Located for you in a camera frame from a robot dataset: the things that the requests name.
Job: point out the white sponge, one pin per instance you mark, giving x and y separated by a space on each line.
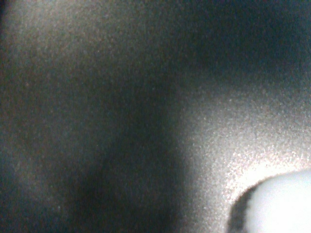
278 204

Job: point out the black frying pan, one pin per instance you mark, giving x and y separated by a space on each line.
148 116

